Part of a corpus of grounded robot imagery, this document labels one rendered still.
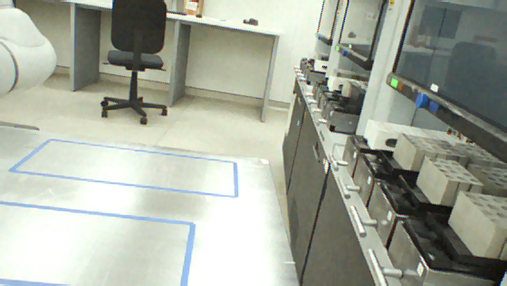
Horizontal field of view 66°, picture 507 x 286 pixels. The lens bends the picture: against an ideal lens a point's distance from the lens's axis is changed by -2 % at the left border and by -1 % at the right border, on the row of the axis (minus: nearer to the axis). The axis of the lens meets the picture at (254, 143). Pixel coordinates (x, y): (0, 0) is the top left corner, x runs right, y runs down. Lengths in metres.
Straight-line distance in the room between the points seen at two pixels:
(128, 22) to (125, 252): 2.95
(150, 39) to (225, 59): 1.36
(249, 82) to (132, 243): 4.12
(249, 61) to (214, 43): 0.44
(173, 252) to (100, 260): 0.08
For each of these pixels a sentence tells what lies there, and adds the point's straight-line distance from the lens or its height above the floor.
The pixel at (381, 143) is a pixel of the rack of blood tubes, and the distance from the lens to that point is 1.02.
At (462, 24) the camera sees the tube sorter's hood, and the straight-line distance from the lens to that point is 0.83.
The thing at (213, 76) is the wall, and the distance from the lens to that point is 4.59.
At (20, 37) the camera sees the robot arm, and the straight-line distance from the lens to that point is 1.22.
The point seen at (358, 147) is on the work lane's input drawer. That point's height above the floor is 0.81.
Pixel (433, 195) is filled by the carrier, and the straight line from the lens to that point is 0.78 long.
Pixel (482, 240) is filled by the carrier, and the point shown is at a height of 0.85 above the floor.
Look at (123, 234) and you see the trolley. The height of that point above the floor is 0.82.
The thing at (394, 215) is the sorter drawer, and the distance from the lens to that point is 0.73.
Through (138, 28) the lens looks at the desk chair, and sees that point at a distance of 3.37.
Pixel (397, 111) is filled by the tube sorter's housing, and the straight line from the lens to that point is 1.15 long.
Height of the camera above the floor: 1.11
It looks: 19 degrees down
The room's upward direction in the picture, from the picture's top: 10 degrees clockwise
